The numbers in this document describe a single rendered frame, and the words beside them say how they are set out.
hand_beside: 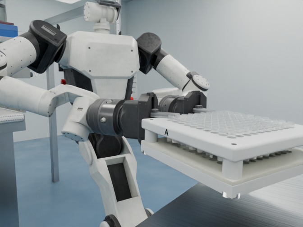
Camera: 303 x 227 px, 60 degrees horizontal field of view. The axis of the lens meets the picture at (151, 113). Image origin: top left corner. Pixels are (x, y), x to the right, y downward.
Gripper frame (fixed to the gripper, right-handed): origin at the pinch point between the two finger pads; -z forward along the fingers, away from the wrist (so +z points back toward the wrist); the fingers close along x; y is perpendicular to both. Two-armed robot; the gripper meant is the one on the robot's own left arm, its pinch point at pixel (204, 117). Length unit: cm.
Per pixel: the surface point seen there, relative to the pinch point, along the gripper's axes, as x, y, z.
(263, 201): 13.2, -0.2, -18.8
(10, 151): 37, 53, 132
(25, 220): 103, 49, 166
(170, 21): -120, -218, 427
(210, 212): 13.2, 11.5, -18.3
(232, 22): -99, -264, 299
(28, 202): 103, 48, 200
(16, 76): -10, 46, 120
